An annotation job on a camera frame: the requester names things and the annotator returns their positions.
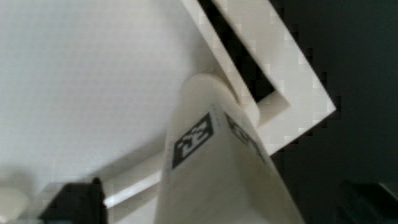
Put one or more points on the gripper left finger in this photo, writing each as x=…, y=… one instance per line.
x=77, y=206

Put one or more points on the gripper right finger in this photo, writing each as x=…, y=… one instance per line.
x=366, y=205

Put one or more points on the white desk leg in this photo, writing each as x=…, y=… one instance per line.
x=221, y=186

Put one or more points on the white desk top tray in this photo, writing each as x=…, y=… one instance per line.
x=96, y=58

